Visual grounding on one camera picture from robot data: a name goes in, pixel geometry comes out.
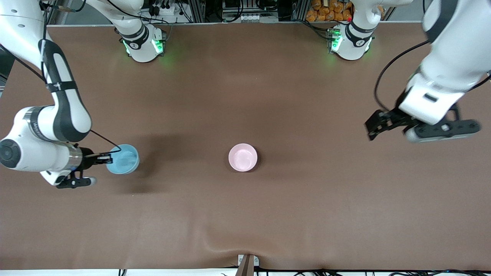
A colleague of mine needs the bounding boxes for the blue bowl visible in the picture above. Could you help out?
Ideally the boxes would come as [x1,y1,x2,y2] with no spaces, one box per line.
[106,144,140,175]

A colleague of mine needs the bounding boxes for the pink bowl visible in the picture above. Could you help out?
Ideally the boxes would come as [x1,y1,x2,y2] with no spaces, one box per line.
[229,143,258,173]

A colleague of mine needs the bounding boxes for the orange packaged goods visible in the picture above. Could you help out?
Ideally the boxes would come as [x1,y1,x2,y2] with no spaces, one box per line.
[306,0,353,22]

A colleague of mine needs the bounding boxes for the brown table cover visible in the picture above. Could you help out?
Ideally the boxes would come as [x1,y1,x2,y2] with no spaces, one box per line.
[0,21,491,271]

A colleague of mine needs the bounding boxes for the white power strip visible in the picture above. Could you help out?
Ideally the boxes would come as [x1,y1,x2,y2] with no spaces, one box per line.
[148,0,185,16]

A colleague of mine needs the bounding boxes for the white terminal strip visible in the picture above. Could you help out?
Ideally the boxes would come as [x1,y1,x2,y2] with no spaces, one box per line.
[222,13,266,23]

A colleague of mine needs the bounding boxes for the grey metal table clamp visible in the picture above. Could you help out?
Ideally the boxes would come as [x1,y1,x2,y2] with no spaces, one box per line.
[237,254,260,276]

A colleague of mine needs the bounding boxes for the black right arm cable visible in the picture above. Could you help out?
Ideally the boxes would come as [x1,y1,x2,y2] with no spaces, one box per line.
[89,130,122,154]

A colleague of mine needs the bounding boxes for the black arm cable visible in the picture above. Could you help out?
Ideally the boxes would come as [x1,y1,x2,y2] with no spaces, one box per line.
[89,130,122,154]
[374,39,431,112]

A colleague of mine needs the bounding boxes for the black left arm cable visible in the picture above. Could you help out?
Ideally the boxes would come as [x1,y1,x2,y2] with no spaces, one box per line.
[374,39,431,112]

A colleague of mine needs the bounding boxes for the aluminium frame post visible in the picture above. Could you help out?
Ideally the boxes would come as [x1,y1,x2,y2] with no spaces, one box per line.
[290,0,307,21]
[187,0,208,23]

